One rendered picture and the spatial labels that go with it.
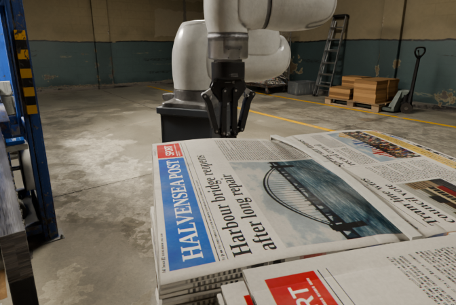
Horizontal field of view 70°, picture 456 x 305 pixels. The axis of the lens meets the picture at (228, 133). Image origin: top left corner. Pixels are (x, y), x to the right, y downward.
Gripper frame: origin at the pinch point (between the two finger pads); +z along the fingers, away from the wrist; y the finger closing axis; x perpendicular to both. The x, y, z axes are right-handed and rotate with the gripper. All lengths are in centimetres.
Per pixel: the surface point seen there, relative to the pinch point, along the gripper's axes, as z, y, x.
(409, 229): -10, -2, -54
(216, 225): -10, -16, -49
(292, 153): -9.7, -1.6, -34.2
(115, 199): 96, -39, 184
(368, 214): -10, -3, -51
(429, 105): 89, 531, 406
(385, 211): -10, -2, -52
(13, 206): 16, -52, 17
